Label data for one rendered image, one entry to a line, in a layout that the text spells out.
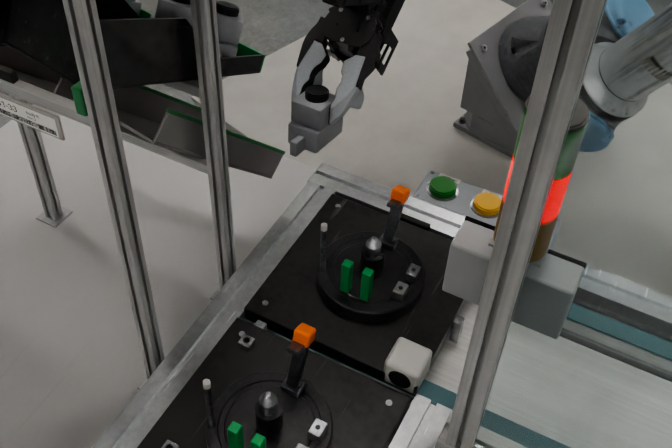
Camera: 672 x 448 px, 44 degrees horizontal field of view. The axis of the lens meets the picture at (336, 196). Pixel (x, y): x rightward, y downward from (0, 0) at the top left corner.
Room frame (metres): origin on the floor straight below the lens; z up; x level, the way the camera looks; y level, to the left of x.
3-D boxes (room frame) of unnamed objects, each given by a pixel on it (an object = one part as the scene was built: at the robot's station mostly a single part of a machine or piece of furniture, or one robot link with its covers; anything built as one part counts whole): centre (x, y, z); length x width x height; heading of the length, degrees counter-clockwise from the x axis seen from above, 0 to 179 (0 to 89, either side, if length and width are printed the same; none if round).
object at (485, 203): (0.86, -0.22, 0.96); 0.04 x 0.04 x 0.02
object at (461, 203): (0.86, -0.22, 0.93); 0.21 x 0.07 x 0.06; 64
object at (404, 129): (1.17, -0.29, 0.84); 0.90 x 0.70 x 0.03; 47
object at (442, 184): (0.89, -0.16, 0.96); 0.04 x 0.04 x 0.02
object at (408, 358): (0.57, -0.09, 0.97); 0.05 x 0.05 x 0.04; 64
